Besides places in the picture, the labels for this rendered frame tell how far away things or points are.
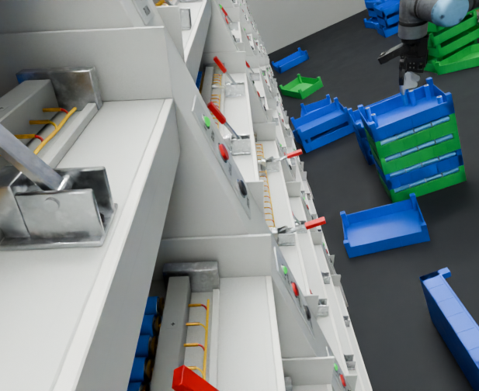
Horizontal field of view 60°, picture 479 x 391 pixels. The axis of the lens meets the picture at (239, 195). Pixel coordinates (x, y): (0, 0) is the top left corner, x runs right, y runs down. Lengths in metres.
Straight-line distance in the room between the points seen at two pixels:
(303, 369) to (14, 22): 0.44
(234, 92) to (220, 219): 0.53
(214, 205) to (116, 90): 0.12
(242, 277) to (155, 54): 0.22
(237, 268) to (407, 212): 1.45
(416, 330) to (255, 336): 1.10
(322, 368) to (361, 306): 1.01
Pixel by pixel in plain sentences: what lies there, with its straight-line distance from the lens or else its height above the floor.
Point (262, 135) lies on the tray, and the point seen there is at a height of 0.73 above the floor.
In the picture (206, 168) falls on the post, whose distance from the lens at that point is 0.34.
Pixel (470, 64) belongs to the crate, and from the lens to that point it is 2.83.
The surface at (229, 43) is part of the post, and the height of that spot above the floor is 0.97.
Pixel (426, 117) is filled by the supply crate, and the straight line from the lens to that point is 1.71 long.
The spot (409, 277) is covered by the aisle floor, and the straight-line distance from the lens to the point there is 1.57.
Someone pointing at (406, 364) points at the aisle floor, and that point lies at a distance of 1.38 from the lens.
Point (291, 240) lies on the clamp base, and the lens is 0.73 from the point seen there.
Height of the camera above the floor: 1.16
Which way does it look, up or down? 30 degrees down
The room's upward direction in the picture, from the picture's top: 28 degrees counter-clockwise
